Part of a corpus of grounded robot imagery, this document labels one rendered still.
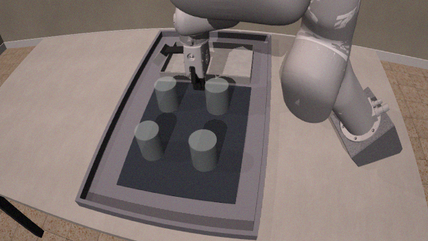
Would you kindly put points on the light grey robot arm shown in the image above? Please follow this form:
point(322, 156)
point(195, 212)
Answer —
point(317, 76)

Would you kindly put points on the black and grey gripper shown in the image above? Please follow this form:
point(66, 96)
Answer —
point(196, 59)

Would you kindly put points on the clear glass jar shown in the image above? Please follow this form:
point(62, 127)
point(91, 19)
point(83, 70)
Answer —
point(203, 148)
point(149, 140)
point(217, 96)
point(167, 94)

